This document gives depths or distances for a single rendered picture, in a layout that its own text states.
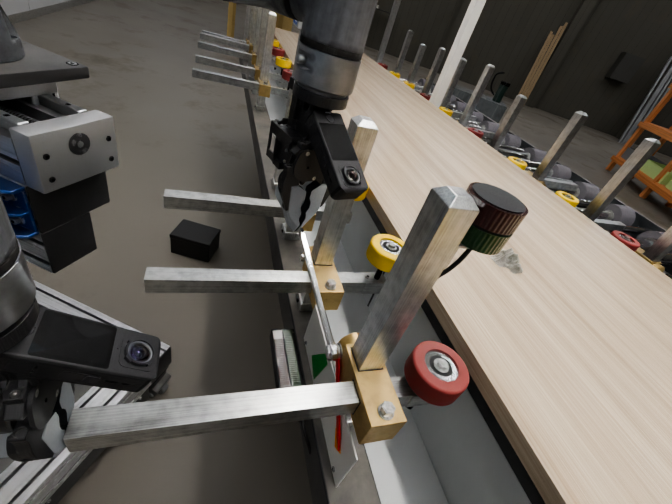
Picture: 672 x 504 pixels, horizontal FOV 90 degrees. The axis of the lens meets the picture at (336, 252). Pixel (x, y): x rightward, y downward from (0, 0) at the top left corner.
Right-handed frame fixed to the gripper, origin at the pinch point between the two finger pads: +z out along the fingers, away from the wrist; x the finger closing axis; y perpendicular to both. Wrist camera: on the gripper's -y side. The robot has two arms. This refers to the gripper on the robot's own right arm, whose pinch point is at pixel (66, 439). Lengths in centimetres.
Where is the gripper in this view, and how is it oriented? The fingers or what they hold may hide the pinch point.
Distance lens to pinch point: 48.0
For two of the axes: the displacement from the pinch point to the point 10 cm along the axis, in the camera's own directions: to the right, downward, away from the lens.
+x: 2.5, 6.5, -7.2
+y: -9.3, -0.5, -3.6
